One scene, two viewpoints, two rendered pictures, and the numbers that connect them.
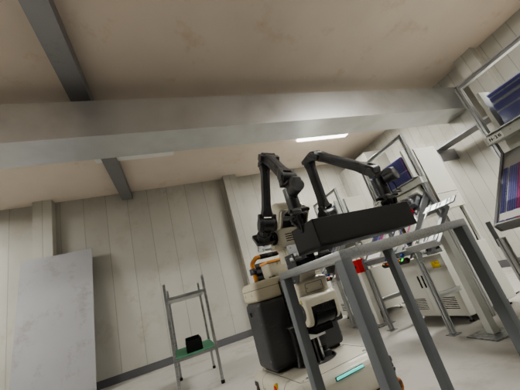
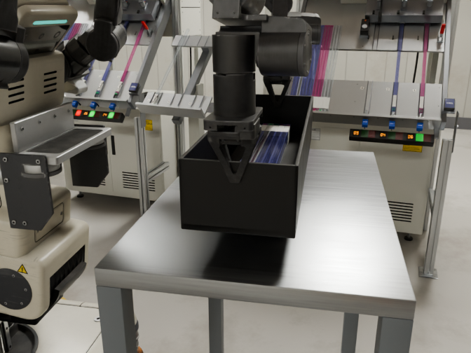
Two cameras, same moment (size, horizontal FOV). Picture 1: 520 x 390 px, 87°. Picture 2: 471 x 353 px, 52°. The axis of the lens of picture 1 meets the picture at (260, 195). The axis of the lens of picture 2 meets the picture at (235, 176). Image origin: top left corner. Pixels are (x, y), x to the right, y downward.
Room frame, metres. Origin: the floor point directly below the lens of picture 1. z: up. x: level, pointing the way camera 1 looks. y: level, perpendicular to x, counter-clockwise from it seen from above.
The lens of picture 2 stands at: (0.74, 0.38, 1.16)
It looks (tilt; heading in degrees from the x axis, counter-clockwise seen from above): 19 degrees down; 308
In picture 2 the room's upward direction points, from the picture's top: straight up
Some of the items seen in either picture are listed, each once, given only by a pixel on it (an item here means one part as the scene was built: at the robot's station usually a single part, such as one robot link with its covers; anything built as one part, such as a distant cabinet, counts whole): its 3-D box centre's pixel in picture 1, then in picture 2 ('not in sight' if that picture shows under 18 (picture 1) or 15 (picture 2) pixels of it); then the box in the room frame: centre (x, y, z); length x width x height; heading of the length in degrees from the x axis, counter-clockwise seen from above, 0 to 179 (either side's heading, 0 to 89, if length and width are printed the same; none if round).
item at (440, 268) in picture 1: (447, 281); (137, 143); (3.17, -1.63, 0.31); 0.70 x 0.65 x 0.62; 21
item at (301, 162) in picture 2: (356, 227); (263, 146); (1.27, -0.38, 0.90); 0.57 x 0.17 x 0.11; 118
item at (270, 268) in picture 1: (278, 267); not in sight; (2.04, 0.02, 0.87); 0.23 x 0.15 x 0.11; 118
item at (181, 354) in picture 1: (190, 330); not in sight; (3.54, 1.26, 0.55); 0.91 x 0.46 x 1.10; 21
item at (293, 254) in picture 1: (308, 259); (55, 160); (1.68, -0.17, 0.84); 0.28 x 0.16 x 0.22; 118
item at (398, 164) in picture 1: (393, 177); not in sight; (3.08, -1.54, 1.52); 0.51 x 0.13 x 0.27; 21
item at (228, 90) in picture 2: (294, 206); (234, 99); (1.15, -0.13, 1.04); 0.10 x 0.07 x 0.07; 118
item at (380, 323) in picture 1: (367, 291); not in sight; (3.68, -0.94, 0.39); 0.24 x 0.24 x 0.78; 21
